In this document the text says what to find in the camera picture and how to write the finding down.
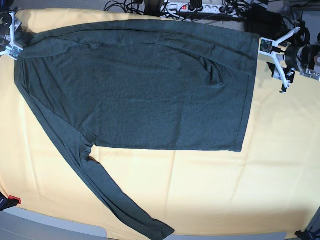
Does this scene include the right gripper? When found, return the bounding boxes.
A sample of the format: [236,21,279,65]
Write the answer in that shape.
[0,7,35,57]

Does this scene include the black corner clamp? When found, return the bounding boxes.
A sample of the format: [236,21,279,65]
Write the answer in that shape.
[295,230,320,240]

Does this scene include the dark teal long-sleeve shirt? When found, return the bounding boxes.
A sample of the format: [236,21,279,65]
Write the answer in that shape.
[14,19,260,240]

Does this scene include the tangled black cables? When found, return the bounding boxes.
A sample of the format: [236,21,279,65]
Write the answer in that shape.
[103,0,166,17]

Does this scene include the red and black clamp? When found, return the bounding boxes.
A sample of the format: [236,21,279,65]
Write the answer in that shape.
[0,193,22,212]

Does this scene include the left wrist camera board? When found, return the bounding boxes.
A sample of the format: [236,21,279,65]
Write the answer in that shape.
[259,37,274,55]

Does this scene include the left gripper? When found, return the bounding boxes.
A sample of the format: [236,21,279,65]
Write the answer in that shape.
[259,26,312,94]

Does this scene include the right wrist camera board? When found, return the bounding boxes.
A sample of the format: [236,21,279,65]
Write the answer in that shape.
[6,45,24,61]

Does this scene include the black power adapter box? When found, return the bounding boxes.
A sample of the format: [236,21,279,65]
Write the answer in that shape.
[246,6,282,29]

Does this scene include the white power strip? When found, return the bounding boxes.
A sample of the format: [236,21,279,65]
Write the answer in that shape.
[165,2,224,14]

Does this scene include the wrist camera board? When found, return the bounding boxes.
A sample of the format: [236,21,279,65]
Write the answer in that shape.
[259,37,274,55]
[6,45,24,61]

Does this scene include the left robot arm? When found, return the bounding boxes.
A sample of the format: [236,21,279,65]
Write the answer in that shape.
[258,26,320,94]

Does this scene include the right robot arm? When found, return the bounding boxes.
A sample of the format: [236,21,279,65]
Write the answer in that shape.
[0,7,34,61]

